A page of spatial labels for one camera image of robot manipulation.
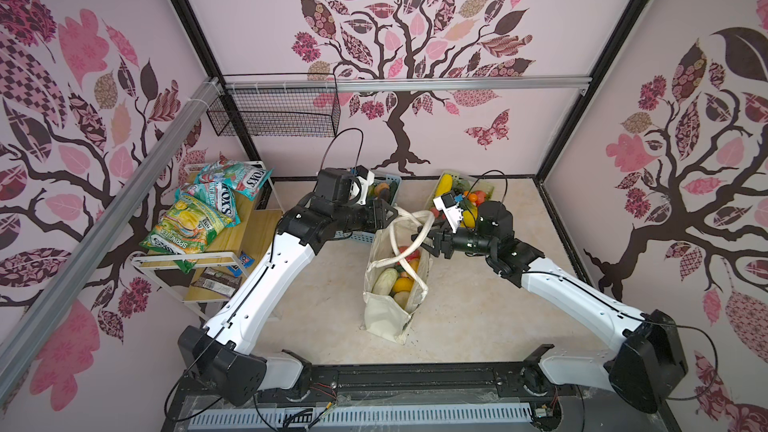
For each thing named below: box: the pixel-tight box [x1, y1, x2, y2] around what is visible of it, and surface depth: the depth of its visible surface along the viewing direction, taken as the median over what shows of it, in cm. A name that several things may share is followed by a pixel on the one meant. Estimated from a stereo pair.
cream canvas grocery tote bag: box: [361, 209, 435, 345], surface depth 69 cm
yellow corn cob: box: [435, 174, 453, 197], surface depth 109 cm
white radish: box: [372, 268, 399, 296], surface depth 84 cm
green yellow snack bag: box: [140, 195, 232, 273], surface depth 61 cm
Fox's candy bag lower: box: [174, 181, 242, 228], surface depth 67 cm
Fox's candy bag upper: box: [194, 155, 274, 200], surface depth 71 cm
